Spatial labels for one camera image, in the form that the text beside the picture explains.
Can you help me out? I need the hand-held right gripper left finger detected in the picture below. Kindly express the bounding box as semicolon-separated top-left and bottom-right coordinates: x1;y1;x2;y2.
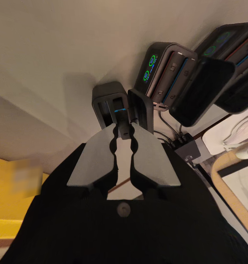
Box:
66;123;119;195

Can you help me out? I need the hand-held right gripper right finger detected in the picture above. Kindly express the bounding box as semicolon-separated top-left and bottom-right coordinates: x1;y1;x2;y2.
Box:
130;122;182;196

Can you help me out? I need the black battery charger case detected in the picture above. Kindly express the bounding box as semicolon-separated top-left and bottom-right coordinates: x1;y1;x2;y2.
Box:
134;42;235;127
195;22;248;114
92;81;154;136

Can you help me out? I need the yellow plastic bin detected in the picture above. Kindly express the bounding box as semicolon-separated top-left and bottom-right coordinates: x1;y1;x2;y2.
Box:
0;156;50;240

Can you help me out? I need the black power adapter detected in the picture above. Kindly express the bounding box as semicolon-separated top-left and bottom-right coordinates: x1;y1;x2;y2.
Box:
171;133;201;163

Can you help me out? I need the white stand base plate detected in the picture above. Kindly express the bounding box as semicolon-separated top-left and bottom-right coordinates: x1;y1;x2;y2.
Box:
202;106;248;155

